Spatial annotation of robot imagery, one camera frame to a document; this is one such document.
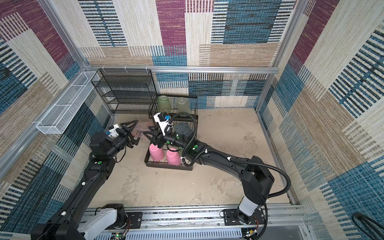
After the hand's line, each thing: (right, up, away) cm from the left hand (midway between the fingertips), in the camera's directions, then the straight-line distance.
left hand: (140, 123), depth 71 cm
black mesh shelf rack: (-23, +23, +37) cm, 49 cm away
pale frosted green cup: (+19, +10, +14) cm, 26 cm away
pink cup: (+4, -17, +16) cm, 24 cm away
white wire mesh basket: (-39, +1, 0) cm, 39 cm away
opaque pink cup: (+14, -19, +12) cm, 27 cm away
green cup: (+8, +11, +16) cm, 21 cm away
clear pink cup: (-2, -4, +3) cm, 6 cm away
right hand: (+4, -4, -4) cm, 7 cm away
